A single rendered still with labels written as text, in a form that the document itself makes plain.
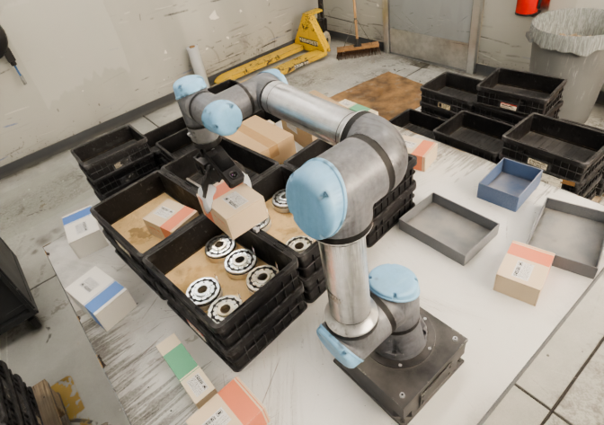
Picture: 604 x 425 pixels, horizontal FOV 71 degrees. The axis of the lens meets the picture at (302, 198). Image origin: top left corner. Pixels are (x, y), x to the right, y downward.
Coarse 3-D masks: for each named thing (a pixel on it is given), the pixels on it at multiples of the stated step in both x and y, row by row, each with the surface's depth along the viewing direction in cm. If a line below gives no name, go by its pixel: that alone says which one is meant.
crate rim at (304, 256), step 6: (276, 168) 157; (288, 168) 156; (264, 174) 155; (270, 174) 155; (258, 180) 153; (252, 186) 151; (264, 234) 131; (276, 240) 128; (282, 246) 125; (288, 246) 125; (312, 246) 123; (318, 246) 125; (294, 252) 123; (306, 252) 122; (312, 252) 124; (300, 258) 121; (306, 258) 123
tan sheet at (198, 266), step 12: (204, 252) 142; (180, 264) 140; (192, 264) 139; (204, 264) 138; (216, 264) 137; (264, 264) 134; (168, 276) 137; (180, 276) 136; (192, 276) 135; (204, 276) 134; (180, 288) 132; (228, 288) 129; (240, 288) 128
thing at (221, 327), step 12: (204, 216) 142; (252, 228) 133; (168, 240) 135; (264, 240) 128; (288, 252) 123; (288, 264) 119; (156, 276) 125; (276, 276) 117; (288, 276) 119; (264, 288) 114; (252, 300) 112; (204, 312) 111; (240, 312) 110; (216, 324) 107; (228, 324) 108
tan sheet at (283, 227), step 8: (272, 208) 155; (272, 216) 152; (280, 216) 151; (288, 216) 151; (272, 224) 149; (280, 224) 148; (288, 224) 147; (296, 224) 147; (272, 232) 145; (280, 232) 145; (288, 232) 144; (296, 232) 144; (280, 240) 142; (288, 240) 141
